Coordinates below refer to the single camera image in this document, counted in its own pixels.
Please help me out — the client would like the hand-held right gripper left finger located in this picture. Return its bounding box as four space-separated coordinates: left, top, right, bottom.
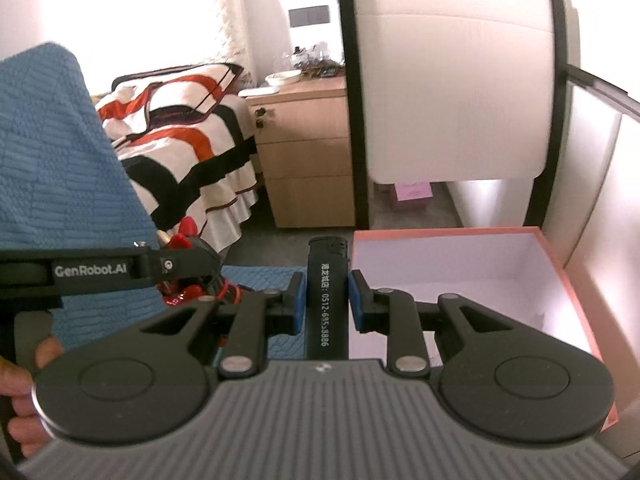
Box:
140 272 306 380

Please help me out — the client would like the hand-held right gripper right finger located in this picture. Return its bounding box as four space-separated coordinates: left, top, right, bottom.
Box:
348 270 516 378

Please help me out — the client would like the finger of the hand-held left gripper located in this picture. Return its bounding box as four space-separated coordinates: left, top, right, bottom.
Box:
132 239 224 287

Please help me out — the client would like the black lighter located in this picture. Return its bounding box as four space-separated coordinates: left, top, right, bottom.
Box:
307 236 351 361

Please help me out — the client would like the red plush toy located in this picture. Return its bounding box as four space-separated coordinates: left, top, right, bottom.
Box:
157 217 247 309

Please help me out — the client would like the orange cardboard box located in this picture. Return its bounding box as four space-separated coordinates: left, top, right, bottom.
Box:
348 226 619 432

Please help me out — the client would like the person's left hand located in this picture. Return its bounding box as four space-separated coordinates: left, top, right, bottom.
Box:
0 337 64 457

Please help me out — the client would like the blue knitted blanket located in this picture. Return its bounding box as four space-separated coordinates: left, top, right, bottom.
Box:
0 42 307 361

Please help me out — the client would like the pink paper bag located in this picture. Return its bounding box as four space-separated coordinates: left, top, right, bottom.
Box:
393 181 434 213

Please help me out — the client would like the striped bed blanket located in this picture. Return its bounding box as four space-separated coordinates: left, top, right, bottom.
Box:
95 63 261 256

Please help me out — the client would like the wooden drawer nightstand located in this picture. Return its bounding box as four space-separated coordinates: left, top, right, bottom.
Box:
238 78 357 230

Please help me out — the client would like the white bowl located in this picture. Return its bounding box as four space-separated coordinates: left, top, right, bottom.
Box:
264 71 303 87

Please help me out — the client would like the clear box of trinkets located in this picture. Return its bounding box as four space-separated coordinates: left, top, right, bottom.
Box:
284 42 346 79

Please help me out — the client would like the white quilted headboard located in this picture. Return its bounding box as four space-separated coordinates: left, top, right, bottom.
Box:
215 0 294 92

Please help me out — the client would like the white chair with black frame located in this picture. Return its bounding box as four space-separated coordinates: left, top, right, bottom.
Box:
335 0 582 232

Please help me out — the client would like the grey wall switch panel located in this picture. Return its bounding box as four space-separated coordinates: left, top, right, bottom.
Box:
288 5 332 29

